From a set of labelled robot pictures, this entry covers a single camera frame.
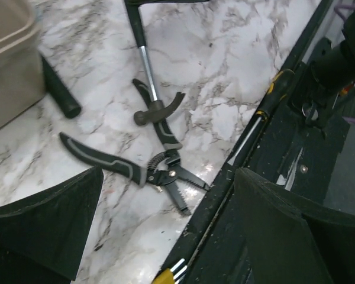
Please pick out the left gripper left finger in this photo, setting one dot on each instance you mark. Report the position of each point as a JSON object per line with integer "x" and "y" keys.
{"x": 43, "y": 236}

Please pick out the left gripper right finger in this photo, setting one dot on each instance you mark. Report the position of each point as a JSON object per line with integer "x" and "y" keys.
{"x": 291, "y": 239}

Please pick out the grey black tin snips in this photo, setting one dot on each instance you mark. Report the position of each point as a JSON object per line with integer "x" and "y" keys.
{"x": 107, "y": 124}

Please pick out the black handled claw hammer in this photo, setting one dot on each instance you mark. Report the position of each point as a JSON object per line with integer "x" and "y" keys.
{"x": 59, "y": 91}

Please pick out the taupe plastic tool box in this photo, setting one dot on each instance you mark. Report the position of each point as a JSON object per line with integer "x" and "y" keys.
{"x": 21, "y": 72}

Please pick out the small black handled hammer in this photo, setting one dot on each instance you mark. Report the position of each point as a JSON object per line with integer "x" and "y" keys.
{"x": 157, "y": 111}

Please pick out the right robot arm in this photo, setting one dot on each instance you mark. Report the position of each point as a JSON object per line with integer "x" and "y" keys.
{"x": 327, "y": 83}

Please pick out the yellow hex key set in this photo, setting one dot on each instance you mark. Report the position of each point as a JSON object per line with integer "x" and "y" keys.
{"x": 172, "y": 275}

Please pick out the long black screwdriver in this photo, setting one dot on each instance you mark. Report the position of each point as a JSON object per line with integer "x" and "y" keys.
{"x": 277, "y": 90}

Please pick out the black mounting rail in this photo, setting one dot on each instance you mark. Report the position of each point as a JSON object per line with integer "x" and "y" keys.
{"x": 315, "y": 163}

